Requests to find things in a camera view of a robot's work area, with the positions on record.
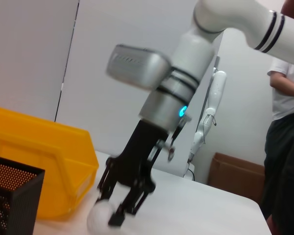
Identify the white paper ball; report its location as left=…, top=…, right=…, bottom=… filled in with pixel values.
left=87, top=199, right=124, bottom=233

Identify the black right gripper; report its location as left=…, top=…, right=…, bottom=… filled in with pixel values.
left=97, top=119, right=171, bottom=227

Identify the yellow plastic bin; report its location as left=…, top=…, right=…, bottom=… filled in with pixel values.
left=0, top=107, right=100, bottom=222

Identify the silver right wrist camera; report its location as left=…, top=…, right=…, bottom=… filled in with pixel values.
left=105, top=44, right=173, bottom=92

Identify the person in white shirt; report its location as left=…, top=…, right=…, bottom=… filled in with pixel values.
left=261, top=0, right=294, bottom=235

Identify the person bare forearm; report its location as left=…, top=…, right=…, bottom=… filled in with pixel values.
left=270, top=72, right=294, bottom=101

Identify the brown cardboard box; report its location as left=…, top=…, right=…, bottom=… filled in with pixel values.
left=207, top=152, right=267, bottom=204

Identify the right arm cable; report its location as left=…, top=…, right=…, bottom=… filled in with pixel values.
left=159, top=115, right=193, bottom=162

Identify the black mesh pen holder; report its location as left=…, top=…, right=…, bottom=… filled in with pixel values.
left=0, top=155, right=46, bottom=235

